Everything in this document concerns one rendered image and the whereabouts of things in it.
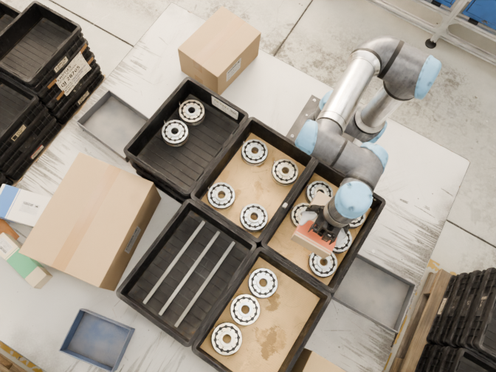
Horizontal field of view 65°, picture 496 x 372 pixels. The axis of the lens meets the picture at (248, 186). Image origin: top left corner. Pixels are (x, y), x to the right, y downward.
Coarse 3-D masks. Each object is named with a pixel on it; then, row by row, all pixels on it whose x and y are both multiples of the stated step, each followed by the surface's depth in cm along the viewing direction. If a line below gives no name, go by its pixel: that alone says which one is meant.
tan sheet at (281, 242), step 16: (320, 176) 155; (304, 192) 152; (336, 192) 153; (288, 224) 148; (272, 240) 145; (288, 240) 146; (352, 240) 147; (288, 256) 144; (304, 256) 144; (336, 256) 145
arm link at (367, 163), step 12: (348, 144) 92; (372, 144) 93; (348, 156) 91; (360, 156) 91; (372, 156) 91; (384, 156) 92; (336, 168) 94; (348, 168) 92; (360, 168) 91; (372, 168) 90; (384, 168) 92; (360, 180) 89; (372, 180) 90
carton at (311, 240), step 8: (320, 192) 121; (312, 200) 124; (320, 200) 120; (328, 200) 120; (304, 224) 117; (296, 232) 116; (304, 232) 117; (312, 232) 117; (296, 240) 120; (304, 240) 116; (312, 240) 116; (320, 240) 116; (336, 240) 116; (312, 248) 118; (320, 248) 115; (328, 248) 116; (320, 256) 121
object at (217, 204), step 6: (216, 186) 147; (222, 186) 148; (228, 186) 147; (210, 192) 147; (228, 192) 147; (234, 192) 147; (210, 198) 146; (228, 198) 146; (234, 198) 146; (216, 204) 145; (222, 204) 145; (228, 204) 145
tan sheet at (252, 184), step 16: (240, 160) 155; (272, 160) 155; (224, 176) 152; (240, 176) 152; (256, 176) 153; (240, 192) 150; (256, 192) 151; (272, 192) 151; (288, 192) 152; (240, 208) 148; (272, 208) 149; (240, 224) 146
